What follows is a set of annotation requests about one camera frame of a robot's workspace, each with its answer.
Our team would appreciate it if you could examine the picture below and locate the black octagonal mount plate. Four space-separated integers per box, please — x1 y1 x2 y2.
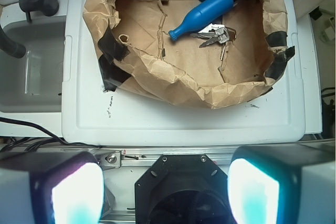
134 154 235 223

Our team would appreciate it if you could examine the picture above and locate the black flexible hose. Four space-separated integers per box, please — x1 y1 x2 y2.
0 0 59 59

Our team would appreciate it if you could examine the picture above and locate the white plastic bin lid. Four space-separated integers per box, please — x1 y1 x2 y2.
61 0 306 147

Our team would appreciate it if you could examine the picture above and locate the aluminium extrusion rail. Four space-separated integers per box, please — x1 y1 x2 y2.
90 146 237 169

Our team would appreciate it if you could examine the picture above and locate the translucent grey plastic tub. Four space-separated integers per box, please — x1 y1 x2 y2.
1 16 66 113

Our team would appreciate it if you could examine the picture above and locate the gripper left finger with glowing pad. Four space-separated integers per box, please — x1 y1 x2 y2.
1 152 104 223

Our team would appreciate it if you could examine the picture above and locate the crumpled brown paper bag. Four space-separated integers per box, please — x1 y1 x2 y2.
83 0 295 109

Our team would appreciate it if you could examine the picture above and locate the blue plastic bottle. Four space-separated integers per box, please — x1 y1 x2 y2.
169 0 235 41

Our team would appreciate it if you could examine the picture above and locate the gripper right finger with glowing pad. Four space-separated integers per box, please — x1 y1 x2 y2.
227 144 335 223

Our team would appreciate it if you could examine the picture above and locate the bunch of silver keys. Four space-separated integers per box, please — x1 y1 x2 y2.
190 23 237 70

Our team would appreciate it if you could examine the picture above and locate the white power adapter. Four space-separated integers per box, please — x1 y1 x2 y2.
321 16 335 42

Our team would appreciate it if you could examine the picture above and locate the black cable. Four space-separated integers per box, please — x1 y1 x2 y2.
0 116 106 154

